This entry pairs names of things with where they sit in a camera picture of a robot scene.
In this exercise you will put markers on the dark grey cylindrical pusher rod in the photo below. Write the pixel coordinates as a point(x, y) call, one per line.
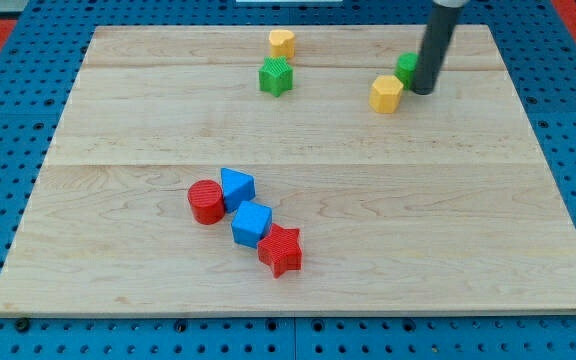
point(438, 33)

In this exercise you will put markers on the yellow hexagon block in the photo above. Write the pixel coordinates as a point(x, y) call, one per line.
point(385, 94)

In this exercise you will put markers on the green star block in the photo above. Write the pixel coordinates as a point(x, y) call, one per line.
point(275, 76)

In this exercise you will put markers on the red star block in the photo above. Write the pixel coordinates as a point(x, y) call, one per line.
point(281, 250)

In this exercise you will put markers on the green cylinder block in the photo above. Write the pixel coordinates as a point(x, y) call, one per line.
point(405, 68)

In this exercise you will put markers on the yellow heart block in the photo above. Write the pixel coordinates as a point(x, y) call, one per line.
point(282, 43)

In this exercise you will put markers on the light wooden board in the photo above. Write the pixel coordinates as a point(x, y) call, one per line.
point(445, 207)

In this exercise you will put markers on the blue triangle block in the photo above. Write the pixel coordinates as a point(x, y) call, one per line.
point(237, 187)

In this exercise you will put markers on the blue cube block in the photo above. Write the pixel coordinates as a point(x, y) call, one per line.
point(251, 224)

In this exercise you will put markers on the red cylinder block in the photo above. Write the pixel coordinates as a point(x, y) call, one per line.
point(206, 201)

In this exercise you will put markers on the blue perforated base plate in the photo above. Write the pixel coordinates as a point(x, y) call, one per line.
point(37, 69)

